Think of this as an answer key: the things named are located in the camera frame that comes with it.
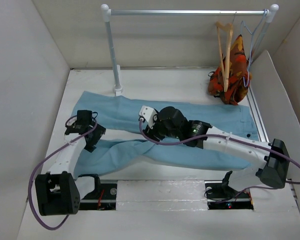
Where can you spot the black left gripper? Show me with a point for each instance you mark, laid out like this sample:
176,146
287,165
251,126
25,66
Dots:
98,132

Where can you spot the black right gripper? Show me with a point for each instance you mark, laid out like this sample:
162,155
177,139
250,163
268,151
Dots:
151,131

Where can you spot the light blue trousers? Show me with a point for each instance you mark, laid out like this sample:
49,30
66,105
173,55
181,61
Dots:
122,114

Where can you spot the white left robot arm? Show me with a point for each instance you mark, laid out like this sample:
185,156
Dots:
60,191

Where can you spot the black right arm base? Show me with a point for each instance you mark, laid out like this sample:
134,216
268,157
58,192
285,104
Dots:
225,198

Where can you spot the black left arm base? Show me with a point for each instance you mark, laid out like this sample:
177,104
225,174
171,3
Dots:
104,200

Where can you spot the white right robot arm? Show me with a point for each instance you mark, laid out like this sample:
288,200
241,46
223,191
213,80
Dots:
268,161

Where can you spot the wooden clothes hanger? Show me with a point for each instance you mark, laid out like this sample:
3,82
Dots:
225,61

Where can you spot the white foam block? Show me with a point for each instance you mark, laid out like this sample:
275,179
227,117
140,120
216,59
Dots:
161,195

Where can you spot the orange patterned garment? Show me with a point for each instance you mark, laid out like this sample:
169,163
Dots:
238,75

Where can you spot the blue wire hanger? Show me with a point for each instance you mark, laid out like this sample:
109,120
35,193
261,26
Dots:
255,42

